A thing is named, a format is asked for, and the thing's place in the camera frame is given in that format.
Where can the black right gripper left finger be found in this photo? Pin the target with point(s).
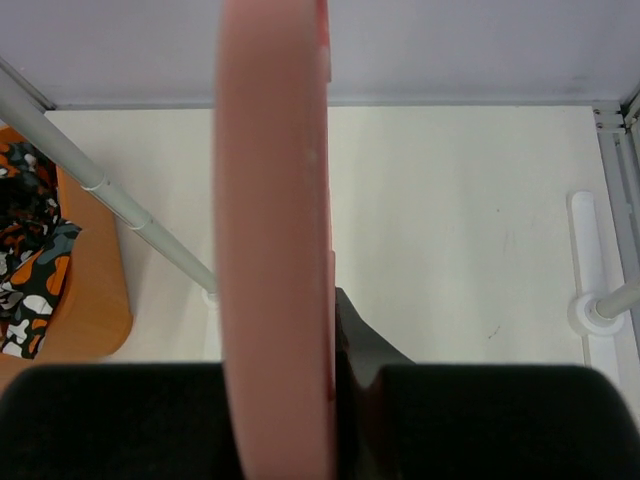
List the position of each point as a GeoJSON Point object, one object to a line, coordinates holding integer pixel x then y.
{"type": "Point", "coordinates": [118, 421]}

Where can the white and silver clothes rack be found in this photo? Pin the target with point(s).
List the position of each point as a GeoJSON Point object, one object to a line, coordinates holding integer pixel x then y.
{"type": "Point", "coordinates": [597, 315]}

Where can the orange plastic basket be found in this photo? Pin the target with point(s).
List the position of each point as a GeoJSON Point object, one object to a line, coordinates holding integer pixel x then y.
{"type": "Point", "coordinates": [92, 319]}

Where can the camouflage patterned shorts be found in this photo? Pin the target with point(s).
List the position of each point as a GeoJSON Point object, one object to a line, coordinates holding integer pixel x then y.
{"type": "Point", "coordinates": [36, 246]}

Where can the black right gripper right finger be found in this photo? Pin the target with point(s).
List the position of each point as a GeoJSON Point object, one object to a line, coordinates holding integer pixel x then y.
{"type": "Point", "coordinates": [398, 419]}

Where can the pink clothes hanger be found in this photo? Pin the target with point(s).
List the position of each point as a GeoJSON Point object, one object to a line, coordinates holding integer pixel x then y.
{"type": "Point", "coordinates": [272, 234]}

